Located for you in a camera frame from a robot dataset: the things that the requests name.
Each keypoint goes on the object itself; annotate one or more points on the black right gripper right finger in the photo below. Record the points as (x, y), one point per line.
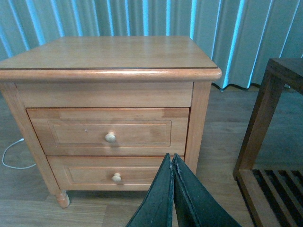
(194, 205)

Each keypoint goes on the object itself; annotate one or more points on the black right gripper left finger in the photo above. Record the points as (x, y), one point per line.
(156, 208)

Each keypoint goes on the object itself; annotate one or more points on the wooden drawer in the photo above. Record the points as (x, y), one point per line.
(104, 173)
(110, 131)

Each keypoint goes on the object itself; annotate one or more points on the dark wooden side table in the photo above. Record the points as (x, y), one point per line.
(273, 197)

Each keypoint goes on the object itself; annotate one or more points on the light wooden nightstand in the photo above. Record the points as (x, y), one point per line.
(109, 72)

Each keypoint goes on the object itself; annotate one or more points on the pale blue-grey curtain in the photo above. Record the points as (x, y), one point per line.
(240, 36)

